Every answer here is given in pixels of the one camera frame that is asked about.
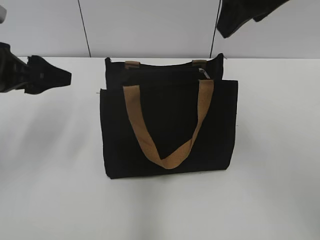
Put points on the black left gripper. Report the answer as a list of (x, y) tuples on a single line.
[(34, 78)]

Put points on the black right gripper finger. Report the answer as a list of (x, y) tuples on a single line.
[(235, 13)]

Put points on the silver zipper pull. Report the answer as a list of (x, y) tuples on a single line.
[(201, 70)]

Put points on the black canvas tote bag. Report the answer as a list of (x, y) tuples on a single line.
[(170, 119)]

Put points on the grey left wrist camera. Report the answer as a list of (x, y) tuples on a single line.
[(3, 14)]

